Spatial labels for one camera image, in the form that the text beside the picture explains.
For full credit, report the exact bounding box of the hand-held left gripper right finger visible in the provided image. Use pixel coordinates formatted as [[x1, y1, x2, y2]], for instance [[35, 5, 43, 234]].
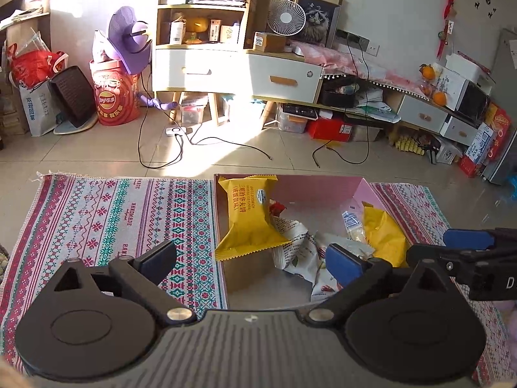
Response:
[[304, 243, 458, 326]]

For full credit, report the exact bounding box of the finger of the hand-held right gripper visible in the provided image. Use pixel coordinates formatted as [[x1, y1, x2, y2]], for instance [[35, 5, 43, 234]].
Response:
[[442, 228, 517, 251], [406, 244, 490, 280]]

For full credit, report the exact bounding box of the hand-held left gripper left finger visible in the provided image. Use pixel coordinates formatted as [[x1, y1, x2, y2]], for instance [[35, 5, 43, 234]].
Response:
[[52, 239, 197, 326]]

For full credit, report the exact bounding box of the white red-printed snack packet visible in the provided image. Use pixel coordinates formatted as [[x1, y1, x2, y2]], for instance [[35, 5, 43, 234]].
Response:
[[310, 232, 376, 304]]

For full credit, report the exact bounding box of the clear bread packet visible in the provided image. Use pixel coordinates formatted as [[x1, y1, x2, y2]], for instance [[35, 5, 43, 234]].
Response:
[[341, 206, 368, 243]]

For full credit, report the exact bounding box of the large yellow packet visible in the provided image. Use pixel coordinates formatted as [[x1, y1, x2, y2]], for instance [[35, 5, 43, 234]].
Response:
[[361, 201, 410, 269]]

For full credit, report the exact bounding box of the white flower-printed snack packet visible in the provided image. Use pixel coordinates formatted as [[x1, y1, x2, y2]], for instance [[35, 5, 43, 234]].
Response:
[[271, 216, 320, 286]]

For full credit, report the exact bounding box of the pink cardboard box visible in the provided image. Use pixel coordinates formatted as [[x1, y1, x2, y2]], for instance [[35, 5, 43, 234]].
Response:
[[213, 174, 408, 312]]

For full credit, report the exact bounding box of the yellow pastry packet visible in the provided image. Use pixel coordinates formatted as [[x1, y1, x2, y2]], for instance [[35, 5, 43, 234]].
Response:
[[214, 175, 293, 261]]

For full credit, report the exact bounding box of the patterned woven mat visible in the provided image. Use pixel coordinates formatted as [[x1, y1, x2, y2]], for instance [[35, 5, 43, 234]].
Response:
[[0, 172, 517, 386]]

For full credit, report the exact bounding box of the white printed carton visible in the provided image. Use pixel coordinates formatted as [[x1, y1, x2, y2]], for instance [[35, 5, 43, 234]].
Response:
[[434, 135, 463, 164]]

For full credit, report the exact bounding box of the colourful red blue box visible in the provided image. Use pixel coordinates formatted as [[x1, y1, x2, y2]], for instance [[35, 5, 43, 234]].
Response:
[[458, 103, 512, 178]]

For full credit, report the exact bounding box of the row of yellow rolls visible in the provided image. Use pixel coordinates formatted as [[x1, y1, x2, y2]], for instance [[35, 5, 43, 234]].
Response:
[[394, 135, 425, 156]]

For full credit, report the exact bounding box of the low cabinet with white drawers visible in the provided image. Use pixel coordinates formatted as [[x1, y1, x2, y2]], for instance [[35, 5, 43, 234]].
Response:
[[319, 77, 485, 146]]

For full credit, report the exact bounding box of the red flat box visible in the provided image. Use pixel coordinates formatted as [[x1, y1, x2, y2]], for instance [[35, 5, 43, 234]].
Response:
[[307, 117, 354, 142]]

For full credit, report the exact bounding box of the black microwave oven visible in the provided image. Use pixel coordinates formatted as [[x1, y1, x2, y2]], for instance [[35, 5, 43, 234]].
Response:
[[456, 83, 491, 124]]

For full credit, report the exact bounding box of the clear bin with black lid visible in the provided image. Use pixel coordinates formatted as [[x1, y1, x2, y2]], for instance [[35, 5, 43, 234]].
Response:
[[277, 103, 320, 134]]

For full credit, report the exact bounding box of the white box with drawing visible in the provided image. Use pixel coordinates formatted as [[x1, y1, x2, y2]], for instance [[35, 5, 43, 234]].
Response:
[[434, 65, 469, 110]]

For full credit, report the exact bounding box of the white round board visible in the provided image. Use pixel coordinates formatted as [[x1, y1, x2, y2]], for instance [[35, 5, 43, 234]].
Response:
[[54, 113, 100, 135]]

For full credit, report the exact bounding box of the clear plastic storage bin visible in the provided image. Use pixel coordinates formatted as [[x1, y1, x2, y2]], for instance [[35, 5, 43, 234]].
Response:
[[178, 93, 211, 126]]

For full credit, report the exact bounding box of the purple plastic toy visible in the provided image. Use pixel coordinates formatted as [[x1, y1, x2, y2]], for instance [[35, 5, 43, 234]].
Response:
[[139, 91, 178, 111]]

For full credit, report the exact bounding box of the red round chips bucket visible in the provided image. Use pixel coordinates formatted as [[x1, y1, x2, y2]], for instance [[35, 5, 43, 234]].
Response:
[[90, 60, 142, 126]]

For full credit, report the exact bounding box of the black bag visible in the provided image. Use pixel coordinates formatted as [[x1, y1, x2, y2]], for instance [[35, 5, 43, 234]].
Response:
[[321, 81, 360, 108]]

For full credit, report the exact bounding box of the white foam box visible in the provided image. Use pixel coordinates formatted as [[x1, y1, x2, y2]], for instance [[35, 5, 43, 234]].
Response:
[[446, 52, 495, 85]]

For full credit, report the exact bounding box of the black slatted tray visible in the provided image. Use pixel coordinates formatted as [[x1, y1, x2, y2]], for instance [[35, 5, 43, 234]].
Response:
[[48, 65, 98, 128]]

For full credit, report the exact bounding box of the white printed paper bag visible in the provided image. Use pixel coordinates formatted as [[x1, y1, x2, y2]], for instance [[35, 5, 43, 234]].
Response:
[[18, 81, 61, 137]]

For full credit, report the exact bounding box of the wooden shelf cabinet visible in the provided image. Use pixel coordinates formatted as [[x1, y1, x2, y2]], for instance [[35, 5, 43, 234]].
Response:
[[151, 0, 255, 126]]

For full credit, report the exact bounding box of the pink cloth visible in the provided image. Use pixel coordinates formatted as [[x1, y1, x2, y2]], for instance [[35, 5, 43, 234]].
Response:
[[291, 40, 429, 98]]

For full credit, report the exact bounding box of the white drawer nightstand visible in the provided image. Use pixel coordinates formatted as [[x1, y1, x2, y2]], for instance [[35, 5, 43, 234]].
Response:
[[246, 48, 324, 130]]

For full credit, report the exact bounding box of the purple fan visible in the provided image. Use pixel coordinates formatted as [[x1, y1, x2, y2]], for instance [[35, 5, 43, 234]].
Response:
[[108, 6, 152, 75]]

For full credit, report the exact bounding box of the red plastic bag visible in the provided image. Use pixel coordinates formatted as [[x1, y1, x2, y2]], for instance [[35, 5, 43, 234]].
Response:
[[8, 44, 69, 90]]

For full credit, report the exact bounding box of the white carton on shelf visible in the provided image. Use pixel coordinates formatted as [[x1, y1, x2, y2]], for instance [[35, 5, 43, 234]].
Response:
[[169, 18, 186, 45]]

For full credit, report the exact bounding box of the red hanging decoration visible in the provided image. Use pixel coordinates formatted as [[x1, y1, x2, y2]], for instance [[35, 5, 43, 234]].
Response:
[[436, 0, 459, 61]]

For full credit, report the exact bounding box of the small cardboard box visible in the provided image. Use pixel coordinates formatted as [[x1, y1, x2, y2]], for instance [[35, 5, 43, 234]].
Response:
[[254, 31, 287, 53]]

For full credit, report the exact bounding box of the framed cat picture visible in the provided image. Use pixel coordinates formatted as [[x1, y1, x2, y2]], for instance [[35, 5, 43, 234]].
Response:
[[291, 0, 344, 49]]

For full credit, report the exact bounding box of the white desk fan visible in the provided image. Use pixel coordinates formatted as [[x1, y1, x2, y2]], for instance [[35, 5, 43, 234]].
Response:
[[267, 0, 306, 41]]

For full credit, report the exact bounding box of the black floor cable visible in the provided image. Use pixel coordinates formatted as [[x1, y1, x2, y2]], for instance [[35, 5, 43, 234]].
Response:
[[137, 60, 273, 169]]

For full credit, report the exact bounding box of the wall socket strip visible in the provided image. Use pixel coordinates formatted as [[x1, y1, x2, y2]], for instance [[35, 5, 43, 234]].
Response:
[[335, 28, 380, 57]]

